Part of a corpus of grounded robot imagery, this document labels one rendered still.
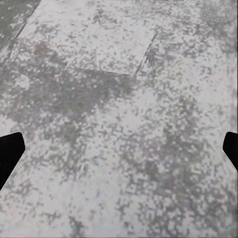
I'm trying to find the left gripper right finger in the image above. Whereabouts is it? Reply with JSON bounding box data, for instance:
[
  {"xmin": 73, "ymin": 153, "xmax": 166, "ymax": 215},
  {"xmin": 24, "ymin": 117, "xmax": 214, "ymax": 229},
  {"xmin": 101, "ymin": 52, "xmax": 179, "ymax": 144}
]
[{"xmin": 223, "ymin": 132, "xmax": 238, "ymax": 170}]

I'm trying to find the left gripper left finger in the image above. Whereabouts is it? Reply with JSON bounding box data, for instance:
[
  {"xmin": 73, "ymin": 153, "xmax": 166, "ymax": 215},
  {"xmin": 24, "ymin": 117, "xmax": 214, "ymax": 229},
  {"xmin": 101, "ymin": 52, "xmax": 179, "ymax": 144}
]
[{"xmin": 0, "ymin": 132, "xmax": 25, "ymax": 189}]

